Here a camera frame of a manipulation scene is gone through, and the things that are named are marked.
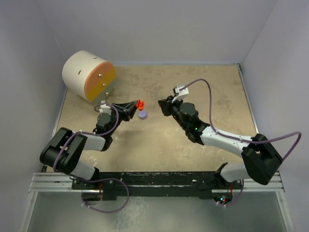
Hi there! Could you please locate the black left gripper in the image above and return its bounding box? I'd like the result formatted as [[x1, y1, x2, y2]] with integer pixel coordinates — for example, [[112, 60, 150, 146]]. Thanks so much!
[[108, 101, 138, 136]]

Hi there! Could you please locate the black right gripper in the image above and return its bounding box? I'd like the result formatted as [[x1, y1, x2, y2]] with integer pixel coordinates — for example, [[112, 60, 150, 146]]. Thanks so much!
[[159, 95, 188, 131]]

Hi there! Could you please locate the orange round cap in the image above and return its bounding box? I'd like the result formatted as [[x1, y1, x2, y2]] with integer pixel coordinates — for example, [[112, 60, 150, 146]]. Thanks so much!
[[136, 100, 144, 111]]

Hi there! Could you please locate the purple earbud charging case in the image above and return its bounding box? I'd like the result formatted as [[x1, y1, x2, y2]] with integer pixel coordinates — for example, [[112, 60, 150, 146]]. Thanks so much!
[[138, 110, 148, 119]]

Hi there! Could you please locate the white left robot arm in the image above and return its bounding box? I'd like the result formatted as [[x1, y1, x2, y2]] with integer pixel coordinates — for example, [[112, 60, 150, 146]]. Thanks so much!
[[40, 100, 144, 189]]

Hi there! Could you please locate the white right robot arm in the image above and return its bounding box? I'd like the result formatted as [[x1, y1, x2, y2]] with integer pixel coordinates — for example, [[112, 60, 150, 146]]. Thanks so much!
[[158, 96, 283, 189]]

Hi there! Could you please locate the round white drawer cabinet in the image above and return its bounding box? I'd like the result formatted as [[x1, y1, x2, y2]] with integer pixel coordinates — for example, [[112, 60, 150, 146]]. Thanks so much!
[[62, 51, 117, 103]]

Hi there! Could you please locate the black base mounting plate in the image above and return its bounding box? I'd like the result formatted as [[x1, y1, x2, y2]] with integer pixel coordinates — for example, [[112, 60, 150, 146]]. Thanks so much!
[[70, 171, 243, 203]]

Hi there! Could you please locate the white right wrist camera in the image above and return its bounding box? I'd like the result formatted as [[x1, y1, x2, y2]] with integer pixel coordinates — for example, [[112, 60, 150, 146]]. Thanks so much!
[[172, 85, 189, 102]]

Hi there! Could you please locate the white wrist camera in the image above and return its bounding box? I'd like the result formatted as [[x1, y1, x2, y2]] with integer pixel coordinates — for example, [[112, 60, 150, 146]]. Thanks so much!
[[94, 100, 112, 115], [172, 85, 189, 102]]

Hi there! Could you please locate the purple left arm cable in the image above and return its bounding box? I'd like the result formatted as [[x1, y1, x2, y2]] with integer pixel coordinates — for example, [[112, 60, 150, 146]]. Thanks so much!
[[53, 103, 119, 172]]

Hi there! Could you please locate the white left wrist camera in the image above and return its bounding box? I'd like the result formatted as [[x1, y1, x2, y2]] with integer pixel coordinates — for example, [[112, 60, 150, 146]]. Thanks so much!
[[94, 100, 112, 115]]

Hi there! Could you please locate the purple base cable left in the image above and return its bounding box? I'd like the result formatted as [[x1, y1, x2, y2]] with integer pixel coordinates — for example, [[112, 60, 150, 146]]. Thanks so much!
[[81, 178, 131, 214]]

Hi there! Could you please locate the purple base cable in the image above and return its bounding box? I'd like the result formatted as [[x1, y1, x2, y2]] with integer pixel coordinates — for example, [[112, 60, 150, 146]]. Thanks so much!
[[217, 178, 244, 208], [81, 178, 131, 214]]

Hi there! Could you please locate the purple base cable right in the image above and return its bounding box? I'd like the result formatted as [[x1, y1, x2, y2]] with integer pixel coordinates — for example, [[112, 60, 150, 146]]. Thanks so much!
[[217, 178, 244, 208]]

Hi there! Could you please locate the aluminium rail left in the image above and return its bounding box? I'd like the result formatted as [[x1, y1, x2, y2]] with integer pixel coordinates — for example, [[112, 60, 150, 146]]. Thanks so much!
[[28, 173, 74, 193]]

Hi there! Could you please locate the aluminium rail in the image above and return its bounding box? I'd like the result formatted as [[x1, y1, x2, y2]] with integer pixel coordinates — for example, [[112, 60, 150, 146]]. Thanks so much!
[[28, 173, 74, 193], [212, 170, 287, 194]]

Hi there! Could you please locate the aluminium rail right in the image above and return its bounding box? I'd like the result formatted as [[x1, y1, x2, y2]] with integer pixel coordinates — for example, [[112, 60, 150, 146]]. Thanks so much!
[[212, 170, 287, 194]]

